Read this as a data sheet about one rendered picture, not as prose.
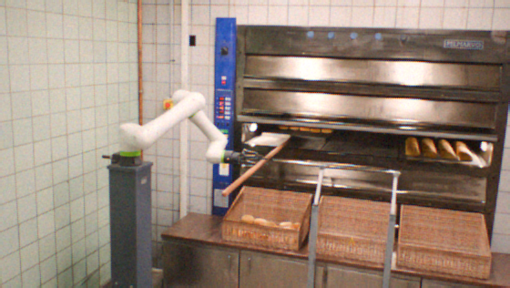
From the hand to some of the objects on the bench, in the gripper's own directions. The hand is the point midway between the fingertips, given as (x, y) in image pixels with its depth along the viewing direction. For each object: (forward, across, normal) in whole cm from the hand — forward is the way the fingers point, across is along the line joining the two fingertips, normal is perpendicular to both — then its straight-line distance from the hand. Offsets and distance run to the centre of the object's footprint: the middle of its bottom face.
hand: (262, 160), depth 317 cm
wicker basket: (-1, +61, -28) cm, 68 cm away
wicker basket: (+61, +61, -27) cm, 91 cm away
